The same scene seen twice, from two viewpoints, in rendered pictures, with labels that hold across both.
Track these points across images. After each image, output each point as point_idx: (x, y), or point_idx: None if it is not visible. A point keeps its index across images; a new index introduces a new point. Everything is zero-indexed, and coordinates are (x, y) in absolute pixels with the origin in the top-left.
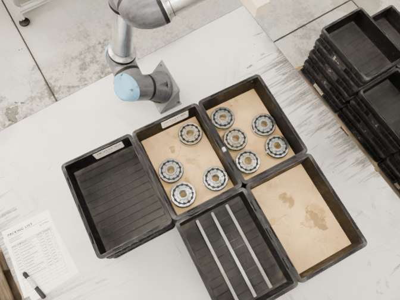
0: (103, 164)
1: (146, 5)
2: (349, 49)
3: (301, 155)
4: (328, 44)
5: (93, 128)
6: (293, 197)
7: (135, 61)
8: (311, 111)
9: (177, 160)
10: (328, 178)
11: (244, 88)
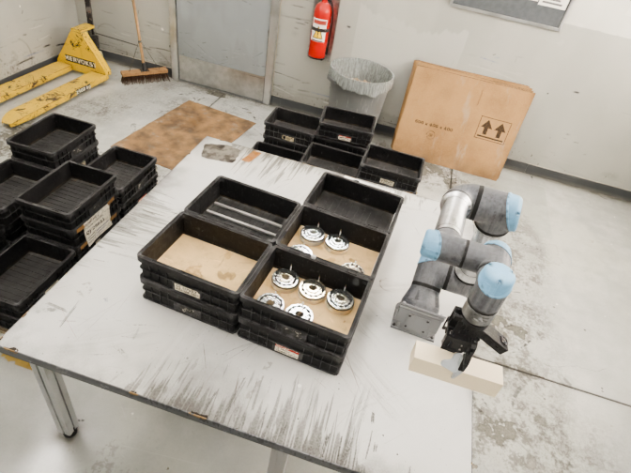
0: (385, 227)
1: (462, 186)
2: None
3: (243, 288)
4: None
5: None
6: (222, 280)
7: (455, 282)
8: (257, 412)
9: (340, 249)
10: (189, 347)
11: None
